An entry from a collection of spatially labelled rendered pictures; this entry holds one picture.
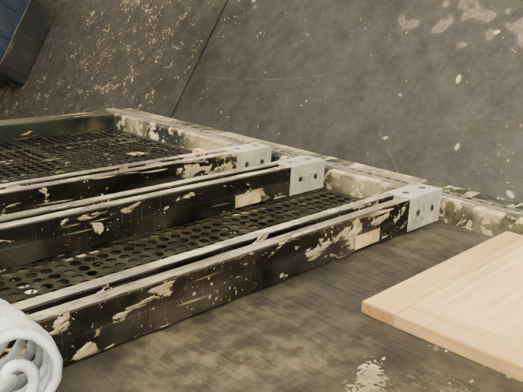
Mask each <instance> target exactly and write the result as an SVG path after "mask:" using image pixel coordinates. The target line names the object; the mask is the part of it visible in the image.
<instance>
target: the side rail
mask: <svg viewBox="0 0 523 392"><path fill-rule="evenodd" d="M107 129H114V114H111V113H108V112H104V111H95V112H86V113H77V114H61V115H52V116H43V117H27V118H18V119H9V120H0V142H5V141H12V140H19V139H26V138H39V137H46V136H53V135H66V134H73V133H80V132H87V131H100V130H107Z"/></svg>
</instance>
